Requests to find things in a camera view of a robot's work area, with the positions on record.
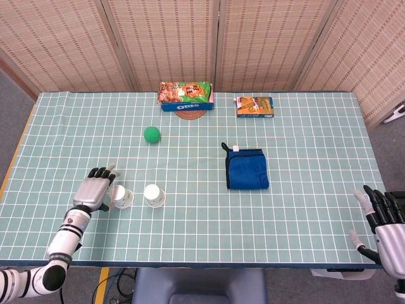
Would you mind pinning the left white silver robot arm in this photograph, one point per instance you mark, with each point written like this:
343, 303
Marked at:
63, 244

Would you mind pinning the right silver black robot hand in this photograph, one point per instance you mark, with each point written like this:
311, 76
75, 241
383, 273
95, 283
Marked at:
390, 244

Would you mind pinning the orange blue biscuit box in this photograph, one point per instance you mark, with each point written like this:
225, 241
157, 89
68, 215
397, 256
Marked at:
254, 107

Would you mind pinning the white paper cup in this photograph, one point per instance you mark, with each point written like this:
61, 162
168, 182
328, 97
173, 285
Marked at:
121, 196
153, 193

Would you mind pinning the round brown woven coaster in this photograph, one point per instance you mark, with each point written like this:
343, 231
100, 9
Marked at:
189, 115

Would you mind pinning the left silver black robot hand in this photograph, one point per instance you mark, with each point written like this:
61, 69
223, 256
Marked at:
91, 190

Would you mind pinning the green orange snack bag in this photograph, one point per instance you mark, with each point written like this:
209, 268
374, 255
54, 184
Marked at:
185, 92

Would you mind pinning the green checkered tablecloth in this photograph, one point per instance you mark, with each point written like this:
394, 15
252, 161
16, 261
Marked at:
221, 221

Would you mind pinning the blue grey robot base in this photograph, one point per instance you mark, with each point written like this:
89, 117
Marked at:
199, 286

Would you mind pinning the bamboo folding screen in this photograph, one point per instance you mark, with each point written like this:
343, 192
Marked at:
177, 41

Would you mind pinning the folded blue towel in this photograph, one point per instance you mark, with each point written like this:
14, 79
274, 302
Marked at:
248, 171

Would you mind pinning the green ball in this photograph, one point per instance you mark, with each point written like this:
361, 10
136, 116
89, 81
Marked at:
152, 134

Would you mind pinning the white stand foot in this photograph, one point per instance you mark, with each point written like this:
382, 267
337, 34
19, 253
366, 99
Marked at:
395, 114

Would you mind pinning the white sheet under table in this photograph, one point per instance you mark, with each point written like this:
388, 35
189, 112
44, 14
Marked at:
335, 275

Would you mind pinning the blue Oreo box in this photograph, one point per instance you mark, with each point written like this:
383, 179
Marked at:
186, 106

